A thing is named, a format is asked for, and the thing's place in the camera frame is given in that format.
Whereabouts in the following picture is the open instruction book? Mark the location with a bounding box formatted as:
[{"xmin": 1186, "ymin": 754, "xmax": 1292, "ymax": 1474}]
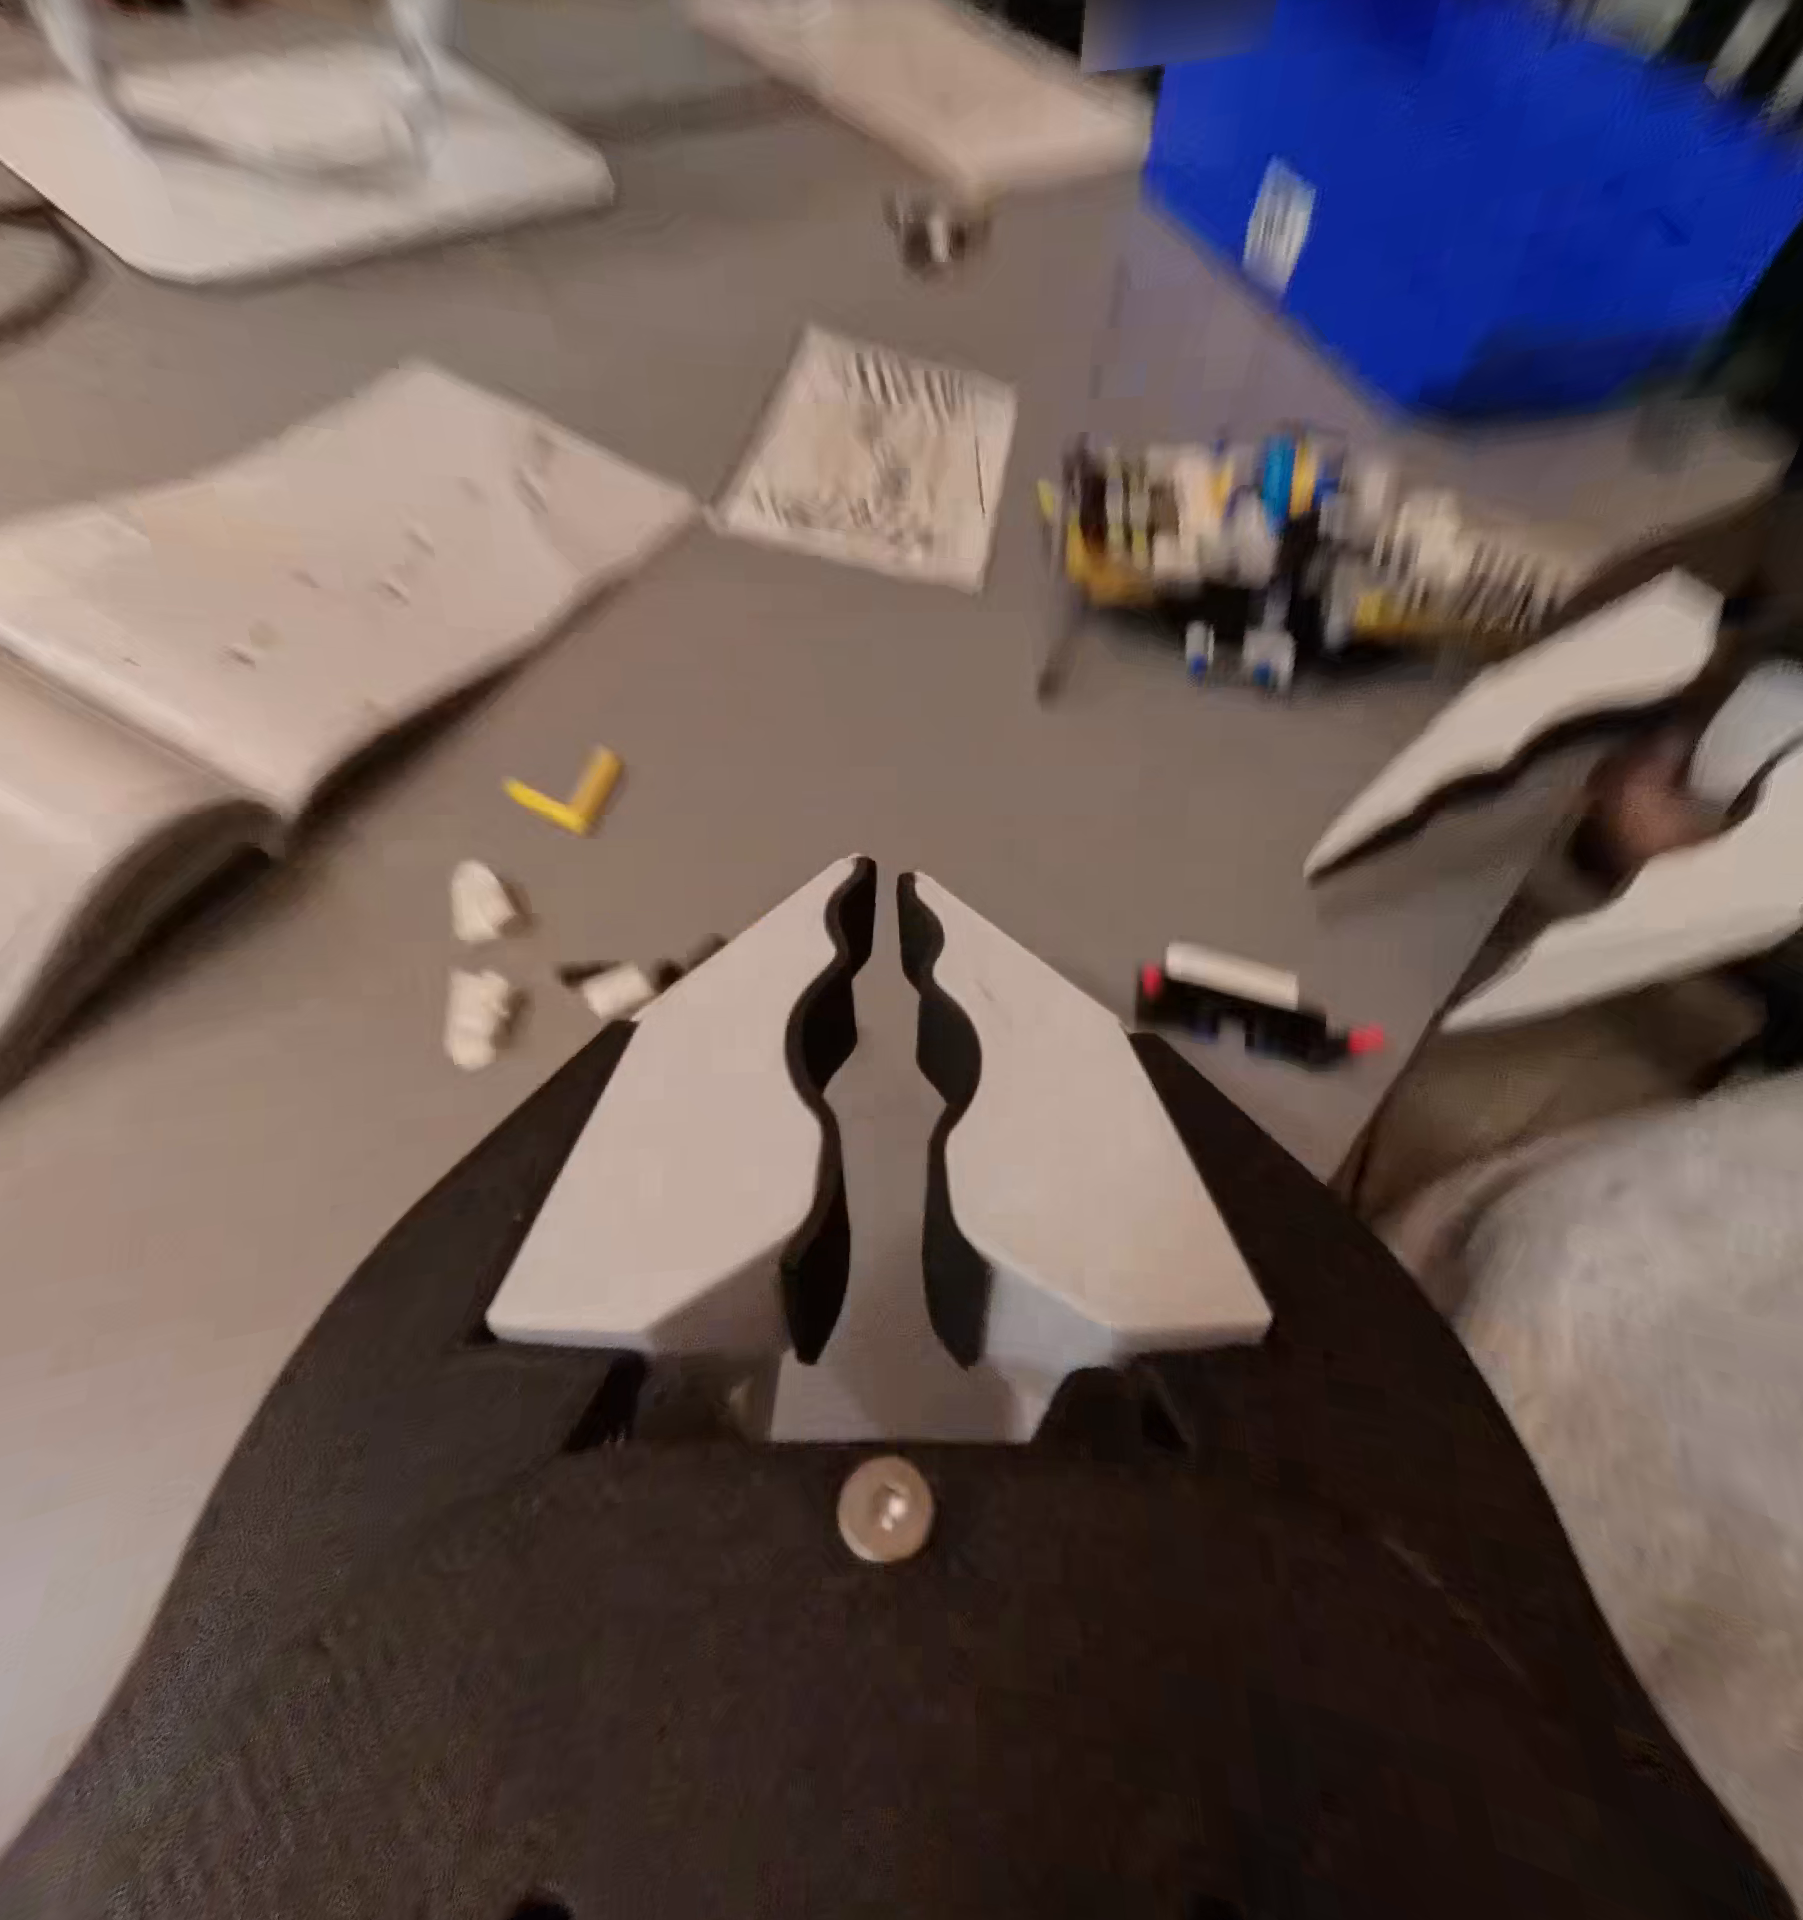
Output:
[{"xmin": 0, "ymin": 360, "xmax": 699, "ymax": 1120}]

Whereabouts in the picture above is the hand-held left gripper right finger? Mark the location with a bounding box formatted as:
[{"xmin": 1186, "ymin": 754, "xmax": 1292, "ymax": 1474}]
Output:
[{"xmin": 897, "ymin": 871, "xmax": 1276, "ymax": 1427}]

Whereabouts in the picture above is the blue plastic bin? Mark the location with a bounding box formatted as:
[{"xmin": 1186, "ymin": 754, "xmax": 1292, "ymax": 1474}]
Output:
[{"xmin": 1080, "ymin": 0, "xmax": 1803, "ymax": 426}]

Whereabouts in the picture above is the zebra striped sticker sheet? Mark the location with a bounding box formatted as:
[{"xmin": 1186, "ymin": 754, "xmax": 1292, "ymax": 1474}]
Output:
[{"xmin": 709, "ymin": 327, "xmax": 1020, "ymax": 595}]

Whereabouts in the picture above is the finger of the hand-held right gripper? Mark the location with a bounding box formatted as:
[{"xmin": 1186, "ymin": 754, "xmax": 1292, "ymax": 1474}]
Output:
[
  {"xmin": 1442, "ymin": 742, "xmax": 1803, "ymax": 1042},
  {"xmin": 1302, "ymin": 569, "xmax": 1728, "ymax": 887}
]

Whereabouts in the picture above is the small white lego connector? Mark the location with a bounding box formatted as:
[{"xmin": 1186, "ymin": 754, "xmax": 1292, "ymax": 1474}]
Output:
[
  {"xmin": 442, "ymin": 967, "xmax": 525, "ymax": 1070},
  {"xmin": 448, "ymin": 858, "xmax": 531, "ymax": 948}
]

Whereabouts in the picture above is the small black white lego assembly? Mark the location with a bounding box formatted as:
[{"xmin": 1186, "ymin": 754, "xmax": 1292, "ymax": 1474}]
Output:
[{"xmin": 883, "ymin": 195, "xmax": 985, "ymax": 278}]

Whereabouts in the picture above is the black cable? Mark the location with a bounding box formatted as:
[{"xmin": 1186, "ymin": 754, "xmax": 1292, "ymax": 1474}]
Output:
[{"xmin": 0, "ymin": 202, "xmax": 93, "ymax": 349}]

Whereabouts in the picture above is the zebra striped lego helicopter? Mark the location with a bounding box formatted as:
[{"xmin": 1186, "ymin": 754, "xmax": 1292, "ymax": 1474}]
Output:
[{"xmin": 1037, "ymin": 426, "xmax": 1593, "ymax": 698}]

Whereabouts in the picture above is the yellow angled lego piece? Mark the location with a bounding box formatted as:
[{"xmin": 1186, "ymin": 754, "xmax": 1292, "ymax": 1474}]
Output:
[{"xmin": 503, "ymin": 746, "xmax": 626, "ymax": 836}]

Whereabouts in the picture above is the black white lego pin piece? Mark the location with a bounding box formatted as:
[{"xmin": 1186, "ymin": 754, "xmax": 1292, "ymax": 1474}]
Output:
[{"xmin": 558, "ymin": 938, "xmax": 727, "ymax": 1024}]

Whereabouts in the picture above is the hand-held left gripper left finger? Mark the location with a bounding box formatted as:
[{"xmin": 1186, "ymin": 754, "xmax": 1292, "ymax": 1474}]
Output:
[{"xmin": 484, "ymin": 858, "xmax": 876, "ymax": 1404}]

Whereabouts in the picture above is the white printed paper sheet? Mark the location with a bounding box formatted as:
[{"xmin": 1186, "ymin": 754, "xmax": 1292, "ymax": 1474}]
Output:
[{"xmin": 691, "ymin": 0, "xmax": 1151, "ymax": 204}]

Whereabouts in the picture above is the black white lego beam assembly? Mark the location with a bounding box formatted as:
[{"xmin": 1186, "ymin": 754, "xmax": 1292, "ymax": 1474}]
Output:
[{"xmin": 1135, "ymin": 941, "xmax": 1386, "ymax": 1070}]

